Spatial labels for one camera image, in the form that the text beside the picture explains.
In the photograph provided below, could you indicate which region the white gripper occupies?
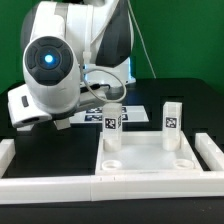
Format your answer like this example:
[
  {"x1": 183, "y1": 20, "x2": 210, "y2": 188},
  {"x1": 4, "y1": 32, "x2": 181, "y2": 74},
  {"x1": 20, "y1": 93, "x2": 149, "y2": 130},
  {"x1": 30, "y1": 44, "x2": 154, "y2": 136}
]
[{"x1": 8, "y1": 84, "x2": 104, "y2": 130}]

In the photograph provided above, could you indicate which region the white square tabletop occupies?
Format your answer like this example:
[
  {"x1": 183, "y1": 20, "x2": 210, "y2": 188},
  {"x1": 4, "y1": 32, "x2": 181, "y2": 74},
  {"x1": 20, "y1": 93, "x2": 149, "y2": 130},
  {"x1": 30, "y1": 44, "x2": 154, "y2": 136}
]
[{"x1": 95, "y1": 131, "x2": 202, "y2": 175}]

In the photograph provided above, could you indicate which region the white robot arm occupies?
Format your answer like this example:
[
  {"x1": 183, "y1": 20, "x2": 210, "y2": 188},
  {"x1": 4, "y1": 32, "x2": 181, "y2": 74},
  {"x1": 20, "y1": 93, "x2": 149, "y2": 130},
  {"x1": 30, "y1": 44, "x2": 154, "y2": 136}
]
[{"x1": 8, "y1": 0, "x2": 134, "y2": 128}]

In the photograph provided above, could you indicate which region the white U-shaped obstacle fence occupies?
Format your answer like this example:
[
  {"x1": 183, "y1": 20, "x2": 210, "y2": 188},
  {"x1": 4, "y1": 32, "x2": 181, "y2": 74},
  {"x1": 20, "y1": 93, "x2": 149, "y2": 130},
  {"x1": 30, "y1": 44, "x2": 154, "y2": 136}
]
[{"x1": 0, "y1": 133, "x2": 224, "y2": 204}]

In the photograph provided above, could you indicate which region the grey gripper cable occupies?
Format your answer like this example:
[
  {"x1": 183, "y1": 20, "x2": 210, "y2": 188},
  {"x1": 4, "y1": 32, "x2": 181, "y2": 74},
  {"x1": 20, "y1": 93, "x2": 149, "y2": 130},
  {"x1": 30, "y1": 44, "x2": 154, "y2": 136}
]
[{"x1": 79, "y1": 64, "x2": 128, "y2": 108}]

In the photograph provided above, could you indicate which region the white AprilTag base plate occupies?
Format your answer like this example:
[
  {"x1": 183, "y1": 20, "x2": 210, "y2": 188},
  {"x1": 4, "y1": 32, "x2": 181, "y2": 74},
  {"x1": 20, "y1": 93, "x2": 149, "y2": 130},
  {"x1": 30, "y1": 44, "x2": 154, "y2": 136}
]
[{"x1": 70, "y1": 105, "x2": 149, "y2": 124}]

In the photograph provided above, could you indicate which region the grey hanging cable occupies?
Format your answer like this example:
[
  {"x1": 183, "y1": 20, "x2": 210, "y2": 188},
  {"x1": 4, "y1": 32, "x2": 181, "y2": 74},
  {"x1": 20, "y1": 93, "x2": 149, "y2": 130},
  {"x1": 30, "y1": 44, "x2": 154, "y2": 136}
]
[{"x1": 126, "y1": 0, "x2": 158, "y2": 80}]

